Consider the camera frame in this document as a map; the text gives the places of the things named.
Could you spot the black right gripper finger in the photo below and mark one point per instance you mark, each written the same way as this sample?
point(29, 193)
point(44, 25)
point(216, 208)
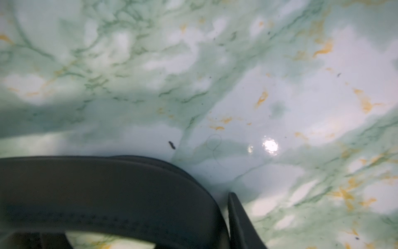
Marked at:
point(242, 232)

